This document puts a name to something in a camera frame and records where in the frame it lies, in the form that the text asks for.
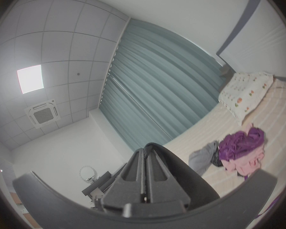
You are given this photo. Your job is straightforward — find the square ceiling light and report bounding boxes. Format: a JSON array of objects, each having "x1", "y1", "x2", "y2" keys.
[{"x1": 16, "y1": 65, "x2": 44, "y2": 94}]

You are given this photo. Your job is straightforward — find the round white-framed mirror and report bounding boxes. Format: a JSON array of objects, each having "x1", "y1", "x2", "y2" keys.
[{"x1": 79, "y1": 166, "x2": 96, "y2": 182}]

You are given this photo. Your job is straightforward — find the purple garment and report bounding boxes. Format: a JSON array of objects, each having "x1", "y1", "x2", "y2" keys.
[{"x1": 218, "y1": 127, "x2": 283, "y2": 218}]

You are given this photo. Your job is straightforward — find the white printed pillow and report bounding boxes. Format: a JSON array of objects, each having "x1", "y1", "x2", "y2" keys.
[{"x1": 218, "y1": 71, "x2": 274, "y2": 126}]

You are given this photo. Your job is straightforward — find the black T-shirt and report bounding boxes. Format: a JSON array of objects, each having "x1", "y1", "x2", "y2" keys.
[{"x1": 143, "y1": 142, "x2": 221, "y2": 210}]

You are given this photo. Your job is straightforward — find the pink garment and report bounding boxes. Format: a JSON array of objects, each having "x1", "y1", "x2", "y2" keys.
[{"x1": 220, "y1": 124, "x2": 265, "y2": 177}]

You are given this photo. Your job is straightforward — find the grey garment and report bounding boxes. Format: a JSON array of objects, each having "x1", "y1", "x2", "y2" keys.
[{"x1": 188, "y1": 141, "x2": 220, "y2": 176}]

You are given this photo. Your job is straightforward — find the black lace garment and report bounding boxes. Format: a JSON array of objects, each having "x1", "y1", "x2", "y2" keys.
[{"x1": 211, "y1": 149, "x2": 224, "y2": 167}]

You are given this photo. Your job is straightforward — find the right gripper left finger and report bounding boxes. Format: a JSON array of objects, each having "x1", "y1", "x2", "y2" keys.
[{"x1": 101, "y1": 148, "x2": 146, "y2": 208}]

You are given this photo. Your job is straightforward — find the ceiling air conditioner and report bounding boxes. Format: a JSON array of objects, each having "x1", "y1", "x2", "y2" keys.
[{"x1": 24, "y1": 99, "x2": 61, "y2": 129}]

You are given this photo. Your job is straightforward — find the black dressing table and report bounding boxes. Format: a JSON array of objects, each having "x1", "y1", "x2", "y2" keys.
[{"x1": 82, "y1": 171, "x2": 112, "y2": 196}]

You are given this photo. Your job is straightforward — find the blue-green curtain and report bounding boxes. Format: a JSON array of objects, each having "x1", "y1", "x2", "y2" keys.
[
  {"x1": 108, "y1": 18, "x2": 227, "y2": 140},
  {"x1": 99, "y1": 74, "x2": 172, "y2": 152}
]

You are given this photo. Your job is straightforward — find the bed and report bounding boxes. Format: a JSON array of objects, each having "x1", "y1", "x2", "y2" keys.
[{"x1": 162, "y1": 0, "x2": 286, "y2": 225}]

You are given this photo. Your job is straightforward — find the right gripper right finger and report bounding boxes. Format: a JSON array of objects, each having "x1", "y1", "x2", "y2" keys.
[{"x1": 146, "y1": 149, "x2": 190, "y2": 206}]

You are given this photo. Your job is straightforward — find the grey bedside table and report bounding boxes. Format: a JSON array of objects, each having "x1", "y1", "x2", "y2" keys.
[{"x1": 219, "y1": 65, "x2": 236, "y2": 78}]

